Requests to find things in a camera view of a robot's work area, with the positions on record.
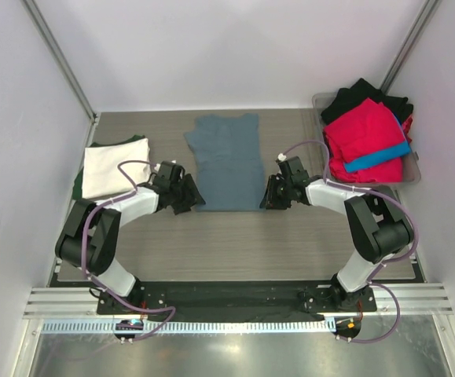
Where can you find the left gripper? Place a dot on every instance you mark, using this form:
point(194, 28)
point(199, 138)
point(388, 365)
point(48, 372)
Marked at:
point(192, 197)

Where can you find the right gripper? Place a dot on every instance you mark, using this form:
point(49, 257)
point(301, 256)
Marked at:
point(270, 200)

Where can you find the grey blue t shirt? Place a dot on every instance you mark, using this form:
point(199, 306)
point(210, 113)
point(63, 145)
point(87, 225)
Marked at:
point(230, 172)

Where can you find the white t shirt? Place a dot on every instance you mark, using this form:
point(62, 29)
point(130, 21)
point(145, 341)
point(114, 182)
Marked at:
point(101, 175)

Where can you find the dark green t shirt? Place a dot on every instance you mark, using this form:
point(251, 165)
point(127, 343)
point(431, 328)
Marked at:
point(77, 188)

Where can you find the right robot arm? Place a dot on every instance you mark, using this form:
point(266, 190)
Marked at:
point(378, 227)

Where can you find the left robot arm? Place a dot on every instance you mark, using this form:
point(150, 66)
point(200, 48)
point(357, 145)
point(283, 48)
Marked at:
point(88, 240)

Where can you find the red t shirt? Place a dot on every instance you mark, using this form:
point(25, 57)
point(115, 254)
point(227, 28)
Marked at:
point(335, 135)

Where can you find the bright blue t shirt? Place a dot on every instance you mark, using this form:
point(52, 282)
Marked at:
point(376, 138)

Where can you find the black t shirt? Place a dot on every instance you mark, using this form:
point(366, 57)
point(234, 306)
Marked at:
point(349, 98)

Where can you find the grey plastic bin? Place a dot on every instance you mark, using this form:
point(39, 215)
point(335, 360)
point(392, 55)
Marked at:
point(410, 171)

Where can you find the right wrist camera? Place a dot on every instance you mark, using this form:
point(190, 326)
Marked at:
point(281, 158)

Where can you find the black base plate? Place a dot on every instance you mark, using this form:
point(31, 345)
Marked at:
point(254, 301)

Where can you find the aluminium front rail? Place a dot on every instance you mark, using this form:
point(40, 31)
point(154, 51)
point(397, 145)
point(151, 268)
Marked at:
point(77, 302)

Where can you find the slotted cable duct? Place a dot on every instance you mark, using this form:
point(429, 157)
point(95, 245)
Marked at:
point(133, 327)

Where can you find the right aluminium frame post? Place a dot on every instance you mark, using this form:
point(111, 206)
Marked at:
point(422, 20)

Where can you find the aluminium frame post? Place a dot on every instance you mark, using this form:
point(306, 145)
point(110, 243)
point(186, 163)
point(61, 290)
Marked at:
point(422, 20)
point(57, 54)

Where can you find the left aluminium frame post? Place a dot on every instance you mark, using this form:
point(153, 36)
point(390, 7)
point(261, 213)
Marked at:
point(57, 54)

